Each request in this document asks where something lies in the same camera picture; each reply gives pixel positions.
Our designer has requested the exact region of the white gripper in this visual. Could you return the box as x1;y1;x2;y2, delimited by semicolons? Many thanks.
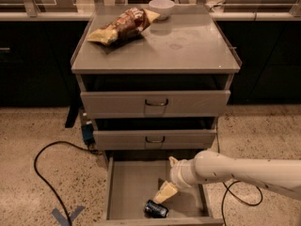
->
153;156;198;203

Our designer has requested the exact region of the blue pepsi can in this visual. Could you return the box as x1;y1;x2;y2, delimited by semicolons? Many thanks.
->
143;200;168;218

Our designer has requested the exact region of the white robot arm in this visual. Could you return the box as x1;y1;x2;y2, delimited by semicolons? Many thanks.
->
153;151;301;203

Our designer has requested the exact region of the grey middle drawer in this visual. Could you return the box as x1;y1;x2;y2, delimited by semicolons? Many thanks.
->
93;129;216;151

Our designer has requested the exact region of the grey drawer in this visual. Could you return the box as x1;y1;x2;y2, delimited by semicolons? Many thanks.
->
94;157;223;226
93;129;216;151
81;90;230;119

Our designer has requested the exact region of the grey bottom drawer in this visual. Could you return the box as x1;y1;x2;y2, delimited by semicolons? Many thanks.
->
94;157;223;226

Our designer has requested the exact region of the grey drawer cabinet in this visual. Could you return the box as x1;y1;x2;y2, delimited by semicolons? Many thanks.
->
71;5;240;158

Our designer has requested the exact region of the grey top drawer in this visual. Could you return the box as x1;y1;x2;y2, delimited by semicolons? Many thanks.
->
81;90;230;119

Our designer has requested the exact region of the long background counter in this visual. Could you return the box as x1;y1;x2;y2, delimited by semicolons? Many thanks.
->
0;6;301;22

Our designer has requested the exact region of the blue power adapter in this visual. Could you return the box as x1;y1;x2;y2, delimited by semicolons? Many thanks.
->
81;123;95;145

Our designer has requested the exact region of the blue tape cross mark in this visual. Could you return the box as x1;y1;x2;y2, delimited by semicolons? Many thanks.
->
51;204;86;226

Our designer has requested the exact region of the brown yellow chip bag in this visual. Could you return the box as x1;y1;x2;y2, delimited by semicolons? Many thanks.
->
87;8;160;46

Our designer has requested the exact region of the white bowl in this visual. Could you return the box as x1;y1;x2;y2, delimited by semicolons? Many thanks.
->
149;0;175;20

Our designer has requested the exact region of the black middle drawer handle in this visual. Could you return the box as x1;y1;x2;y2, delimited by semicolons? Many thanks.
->
145;136;166;144

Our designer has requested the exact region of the black drawer handle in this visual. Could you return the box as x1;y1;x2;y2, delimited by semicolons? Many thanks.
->
145;136;166;144
144;99;169;106

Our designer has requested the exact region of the black top drawer handle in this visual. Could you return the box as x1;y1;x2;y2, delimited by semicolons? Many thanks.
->
144;99;169;106

